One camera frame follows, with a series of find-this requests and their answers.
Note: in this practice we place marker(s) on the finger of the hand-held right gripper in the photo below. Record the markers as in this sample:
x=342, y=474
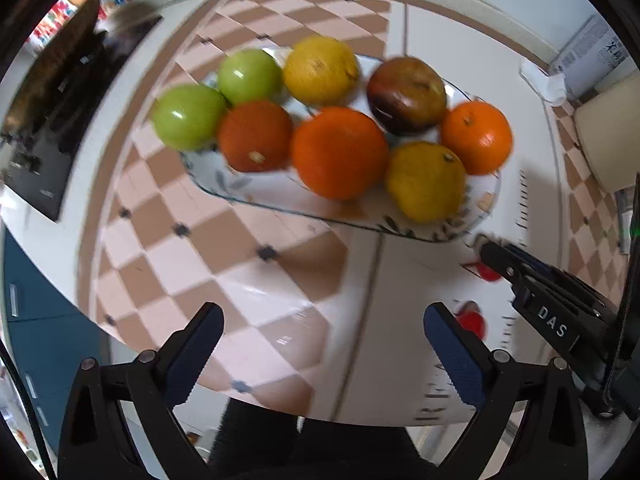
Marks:
x=555, y=277
x=505, y=260

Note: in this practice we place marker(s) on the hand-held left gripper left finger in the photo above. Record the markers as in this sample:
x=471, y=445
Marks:
x=195, y=355

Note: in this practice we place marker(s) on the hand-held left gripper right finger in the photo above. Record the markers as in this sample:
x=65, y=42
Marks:
x=452, y=355

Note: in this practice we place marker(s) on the yellow lemon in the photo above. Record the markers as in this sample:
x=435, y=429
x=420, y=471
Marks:
x=321, y=69
x=425, y=182

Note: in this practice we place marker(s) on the bright orange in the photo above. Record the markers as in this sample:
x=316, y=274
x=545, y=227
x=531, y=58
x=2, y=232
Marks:
x=476, y=137
x=340, y=152

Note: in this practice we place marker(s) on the leaf-patterned oblong plate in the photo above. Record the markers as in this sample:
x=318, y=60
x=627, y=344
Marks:
x=270, y=190

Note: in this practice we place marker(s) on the dark red-brown apple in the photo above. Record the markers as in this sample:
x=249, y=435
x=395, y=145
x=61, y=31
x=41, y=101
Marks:
x=406, y=95

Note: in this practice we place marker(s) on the dark reddish orange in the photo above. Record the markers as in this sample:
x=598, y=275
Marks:
x=255, y=135

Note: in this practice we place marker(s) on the green apple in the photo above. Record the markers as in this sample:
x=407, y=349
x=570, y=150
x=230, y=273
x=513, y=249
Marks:
x=250, y=77
x=189, y=116

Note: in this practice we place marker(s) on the brown checkered table mat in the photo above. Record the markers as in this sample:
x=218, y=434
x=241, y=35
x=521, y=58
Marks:
x=225, y=240

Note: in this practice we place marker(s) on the cream utensil holder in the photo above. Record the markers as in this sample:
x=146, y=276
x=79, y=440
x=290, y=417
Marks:
x=607, y=135

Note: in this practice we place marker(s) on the blue lower cabinet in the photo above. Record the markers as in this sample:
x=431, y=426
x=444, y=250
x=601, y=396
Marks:
x=35, y=330

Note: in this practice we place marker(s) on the crumpled white tissue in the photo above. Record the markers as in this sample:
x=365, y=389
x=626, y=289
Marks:
x=545, y=82

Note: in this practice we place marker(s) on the black gas stove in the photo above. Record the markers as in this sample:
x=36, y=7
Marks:
x=55, y=110

